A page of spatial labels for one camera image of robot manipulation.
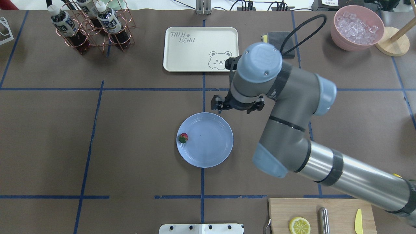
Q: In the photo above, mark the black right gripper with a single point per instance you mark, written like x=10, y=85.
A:
x=218, y=103

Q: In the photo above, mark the blue plate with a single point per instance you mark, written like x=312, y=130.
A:
x=210, y=140

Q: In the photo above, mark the red strawberry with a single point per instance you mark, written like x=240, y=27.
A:
x=183, y=138

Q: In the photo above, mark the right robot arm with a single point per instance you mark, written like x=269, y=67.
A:
x=261, y=72

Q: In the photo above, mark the cream bear tray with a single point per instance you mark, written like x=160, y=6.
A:
x=199, y=49

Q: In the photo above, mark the grey yellow folded cloth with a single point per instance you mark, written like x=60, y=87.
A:
x=276, y=39

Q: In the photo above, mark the dark drink bottle left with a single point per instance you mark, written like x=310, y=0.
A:
x=108, y=18

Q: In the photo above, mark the dark drink bottle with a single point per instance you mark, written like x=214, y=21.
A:
x=62, y=21
x=108, y=18
x=88, y=7

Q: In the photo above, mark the green bowl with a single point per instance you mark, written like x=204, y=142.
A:
x=116, y=4

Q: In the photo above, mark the lemon half slice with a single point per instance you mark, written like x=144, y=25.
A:
x=299, y=225

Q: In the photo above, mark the pink bowl of ice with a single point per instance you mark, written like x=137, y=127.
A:
x=356, y=28

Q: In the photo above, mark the dark drink bottle front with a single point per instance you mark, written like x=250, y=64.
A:
x=88, y=7

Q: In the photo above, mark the steel muddler black cap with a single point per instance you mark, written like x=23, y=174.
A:
x=324, y=220

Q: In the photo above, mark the wooden cutting board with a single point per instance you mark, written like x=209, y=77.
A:
x=341, y=214

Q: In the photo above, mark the dark drink bottle right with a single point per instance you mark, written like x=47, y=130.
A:
x=62, y=21

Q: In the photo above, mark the wooden cup stand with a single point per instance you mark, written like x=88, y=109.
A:
x=394, y=41

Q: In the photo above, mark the yellow plastic knife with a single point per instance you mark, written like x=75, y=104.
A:
x=358, y=222

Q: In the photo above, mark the red cylinder bottle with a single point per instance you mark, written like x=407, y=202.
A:
x=7, y=5

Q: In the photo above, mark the aluminium frame post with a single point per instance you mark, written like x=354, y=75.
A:
x=203, y=7

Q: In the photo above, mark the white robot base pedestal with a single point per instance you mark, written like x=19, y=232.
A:
x=214, y=228

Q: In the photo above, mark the copper wire bottle rack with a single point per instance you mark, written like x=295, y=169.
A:
x=91, y=33

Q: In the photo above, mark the white wire cup rack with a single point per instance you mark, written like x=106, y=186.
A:
x=5, y=31

